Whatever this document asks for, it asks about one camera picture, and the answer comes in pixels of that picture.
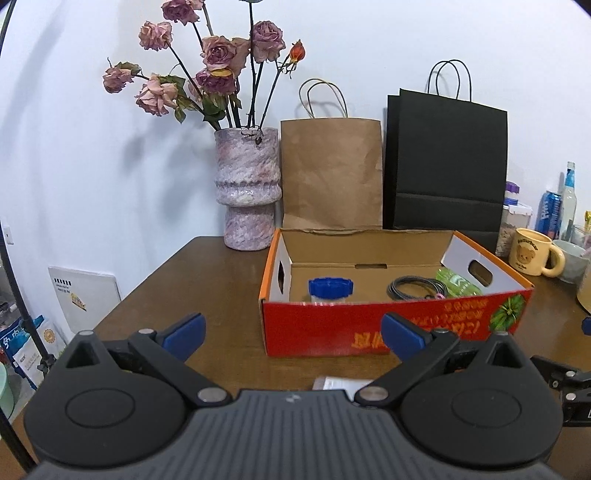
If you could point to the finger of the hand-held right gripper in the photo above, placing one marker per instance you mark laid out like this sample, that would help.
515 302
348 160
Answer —
561 369
587 325

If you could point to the brown paper bag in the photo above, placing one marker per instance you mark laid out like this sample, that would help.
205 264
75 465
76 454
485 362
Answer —
330 175

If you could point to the white and blue pouch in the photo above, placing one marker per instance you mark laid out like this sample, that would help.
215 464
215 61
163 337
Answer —
37 350

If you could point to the yellow bear mug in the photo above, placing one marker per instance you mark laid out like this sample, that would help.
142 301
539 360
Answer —
531 254

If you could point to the grey cup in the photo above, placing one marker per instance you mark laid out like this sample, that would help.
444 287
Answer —
572 263

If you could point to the black light stand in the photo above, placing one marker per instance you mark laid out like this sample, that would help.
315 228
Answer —
46 363

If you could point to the green spray bottle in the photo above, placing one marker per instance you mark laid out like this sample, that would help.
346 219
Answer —
455 281

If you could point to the pink mottled ceramic vase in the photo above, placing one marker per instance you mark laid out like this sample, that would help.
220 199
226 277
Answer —
247 184

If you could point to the white flat package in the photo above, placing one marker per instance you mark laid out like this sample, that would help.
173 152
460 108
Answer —
87 300

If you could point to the black paper bag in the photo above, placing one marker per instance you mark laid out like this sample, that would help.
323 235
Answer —
443 152

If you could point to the blue drink can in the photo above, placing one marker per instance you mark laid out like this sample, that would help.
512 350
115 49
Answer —
550 214

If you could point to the green plastic bin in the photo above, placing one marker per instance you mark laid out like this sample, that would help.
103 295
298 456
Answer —
4 392

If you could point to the clear glass bottle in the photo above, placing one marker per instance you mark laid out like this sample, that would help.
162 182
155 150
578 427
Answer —
569 203

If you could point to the white wall socket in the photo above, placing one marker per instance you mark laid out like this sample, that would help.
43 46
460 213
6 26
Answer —
7 234

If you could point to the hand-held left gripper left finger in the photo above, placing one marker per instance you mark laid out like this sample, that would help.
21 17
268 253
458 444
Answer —
184 332

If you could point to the white power adapter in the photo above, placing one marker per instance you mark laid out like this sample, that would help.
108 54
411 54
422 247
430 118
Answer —
351 383

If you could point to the clear container with purple lid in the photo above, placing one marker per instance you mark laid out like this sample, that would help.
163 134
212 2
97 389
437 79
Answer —
510 221

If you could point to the red cardboard box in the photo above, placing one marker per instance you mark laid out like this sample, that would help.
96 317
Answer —
318 327

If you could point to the dried pink rose bouquet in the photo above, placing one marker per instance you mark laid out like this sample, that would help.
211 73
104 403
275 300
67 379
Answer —
219 53

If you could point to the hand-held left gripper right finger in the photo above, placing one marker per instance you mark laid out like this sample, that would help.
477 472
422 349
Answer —
401 337

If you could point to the blue ribbed lid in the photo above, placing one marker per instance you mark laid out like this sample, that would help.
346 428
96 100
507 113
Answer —
330 287

